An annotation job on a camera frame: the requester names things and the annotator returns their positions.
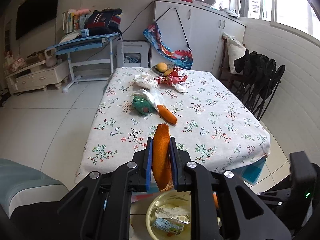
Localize yellow trash bin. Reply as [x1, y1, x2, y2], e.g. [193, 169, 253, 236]
[145, 190, 191, 240]

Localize red white snack wrapper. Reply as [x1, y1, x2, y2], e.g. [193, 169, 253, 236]
[154, 67, 188, 86]

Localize black wall television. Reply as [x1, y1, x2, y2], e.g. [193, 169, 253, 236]
[15, 0, 59, 40]

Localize teal sofa seat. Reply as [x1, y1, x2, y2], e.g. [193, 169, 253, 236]
[0, 159, 68, 217]

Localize drink carton in bin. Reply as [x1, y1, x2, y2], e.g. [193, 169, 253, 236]
[151, 218, 184, 235]

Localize yellow orange fruit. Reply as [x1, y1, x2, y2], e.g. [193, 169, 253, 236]
[156, 62, 168, 73]

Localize green crumpled wrapper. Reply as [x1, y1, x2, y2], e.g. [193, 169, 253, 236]
[132, 95, 156, 115]

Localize orange peel near napkin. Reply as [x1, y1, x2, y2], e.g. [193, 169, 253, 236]
[157, 105, 177, 125]

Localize dark school backpack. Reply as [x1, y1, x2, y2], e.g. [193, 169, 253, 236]
[85, 8, 122, 36]

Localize floral tablecloth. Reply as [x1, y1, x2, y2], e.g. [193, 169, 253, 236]
[74, 67, 271, 184]

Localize white cushion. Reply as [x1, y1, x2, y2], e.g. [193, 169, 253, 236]
[222, 33, 246, 75]

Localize white crumpled tissue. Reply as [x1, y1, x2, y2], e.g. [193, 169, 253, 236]
[134, 87, 165, 112]

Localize white plastic bag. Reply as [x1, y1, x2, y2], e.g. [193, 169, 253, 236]
[134, 72, 158, 89]

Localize dark fruit plate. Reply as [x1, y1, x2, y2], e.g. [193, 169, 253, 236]
[151, 62, 174, 76]

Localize colourful kite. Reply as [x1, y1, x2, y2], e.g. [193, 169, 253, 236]
[142, 22, 194, 70]

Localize long orange peel strip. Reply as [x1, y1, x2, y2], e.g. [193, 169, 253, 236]
[152, 124, 173, 192]

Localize row of books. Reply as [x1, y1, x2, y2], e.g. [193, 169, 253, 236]
[61, 9, 92, 34]

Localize white cupboard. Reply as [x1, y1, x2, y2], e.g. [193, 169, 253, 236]
[154, 0, 246, 77]

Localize pink kettlebell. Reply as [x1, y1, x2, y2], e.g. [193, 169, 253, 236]
[44, 48, 57, 68]

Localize wooden chair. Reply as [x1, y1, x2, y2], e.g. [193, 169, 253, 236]
[218, 37, 245, 91]

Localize white tv cabinet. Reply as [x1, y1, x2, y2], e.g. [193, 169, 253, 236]
[5, 60, 69, 94]

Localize small white crumpled paper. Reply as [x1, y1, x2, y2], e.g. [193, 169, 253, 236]
[172, 83, 187, 93]

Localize blue study desk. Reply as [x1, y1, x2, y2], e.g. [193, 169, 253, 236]
[44, 33, 121, 93]

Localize black folding chairs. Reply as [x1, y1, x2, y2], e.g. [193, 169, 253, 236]
[234, 50, 286, 121]

